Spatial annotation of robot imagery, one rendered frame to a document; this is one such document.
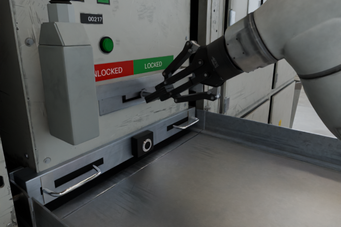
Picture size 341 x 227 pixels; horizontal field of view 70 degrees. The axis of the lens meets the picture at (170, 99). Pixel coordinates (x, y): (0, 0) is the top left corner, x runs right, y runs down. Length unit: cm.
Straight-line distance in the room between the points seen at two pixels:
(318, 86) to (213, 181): 30
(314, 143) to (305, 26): 42
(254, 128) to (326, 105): 37
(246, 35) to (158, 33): 31
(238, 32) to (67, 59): 25
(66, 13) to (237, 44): 25
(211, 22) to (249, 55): 42
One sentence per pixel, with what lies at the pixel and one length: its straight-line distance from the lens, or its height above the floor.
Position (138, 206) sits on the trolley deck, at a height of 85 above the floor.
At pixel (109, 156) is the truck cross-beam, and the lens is 58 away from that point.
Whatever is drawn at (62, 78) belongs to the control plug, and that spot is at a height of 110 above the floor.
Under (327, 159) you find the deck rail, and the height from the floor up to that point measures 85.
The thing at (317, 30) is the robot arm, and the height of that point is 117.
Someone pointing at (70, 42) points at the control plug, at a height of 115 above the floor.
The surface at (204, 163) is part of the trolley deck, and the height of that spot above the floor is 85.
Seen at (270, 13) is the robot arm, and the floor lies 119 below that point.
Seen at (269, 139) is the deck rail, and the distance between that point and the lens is 76.
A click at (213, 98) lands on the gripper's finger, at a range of 47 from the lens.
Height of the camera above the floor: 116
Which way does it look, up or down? 15 degrees down
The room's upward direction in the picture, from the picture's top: straight up
